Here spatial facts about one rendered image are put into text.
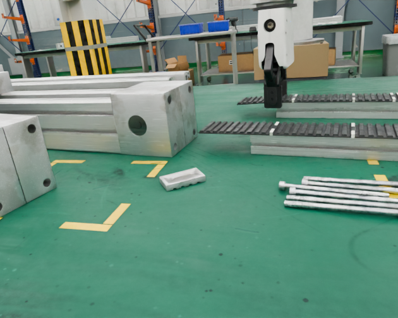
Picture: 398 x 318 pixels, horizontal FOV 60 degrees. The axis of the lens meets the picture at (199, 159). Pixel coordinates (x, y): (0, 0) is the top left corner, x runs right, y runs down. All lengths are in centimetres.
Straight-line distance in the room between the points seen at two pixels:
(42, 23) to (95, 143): 983
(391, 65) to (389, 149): 519
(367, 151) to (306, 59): 65
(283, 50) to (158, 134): 26
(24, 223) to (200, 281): 22
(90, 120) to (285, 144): 30
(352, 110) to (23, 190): 53
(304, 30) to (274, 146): 69
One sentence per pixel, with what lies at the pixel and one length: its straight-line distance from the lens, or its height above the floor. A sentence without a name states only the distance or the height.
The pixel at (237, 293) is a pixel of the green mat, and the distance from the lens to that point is 26.
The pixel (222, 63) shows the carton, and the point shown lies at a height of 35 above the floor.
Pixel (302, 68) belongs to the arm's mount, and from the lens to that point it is 110.
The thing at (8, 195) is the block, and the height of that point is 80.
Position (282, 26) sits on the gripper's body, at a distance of 62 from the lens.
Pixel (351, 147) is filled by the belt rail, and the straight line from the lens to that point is 48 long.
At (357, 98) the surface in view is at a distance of 67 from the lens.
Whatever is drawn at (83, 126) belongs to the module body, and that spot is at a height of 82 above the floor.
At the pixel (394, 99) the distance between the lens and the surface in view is 65.
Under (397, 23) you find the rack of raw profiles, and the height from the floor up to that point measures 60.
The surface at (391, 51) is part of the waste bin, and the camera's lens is 563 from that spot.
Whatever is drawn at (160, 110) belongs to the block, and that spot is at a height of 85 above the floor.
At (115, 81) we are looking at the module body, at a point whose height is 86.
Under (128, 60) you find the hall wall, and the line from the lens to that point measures 920.
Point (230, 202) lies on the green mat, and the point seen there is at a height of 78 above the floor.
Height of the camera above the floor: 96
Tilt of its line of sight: 21 degrees down
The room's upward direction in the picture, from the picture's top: 6 degrees counter-clockwise
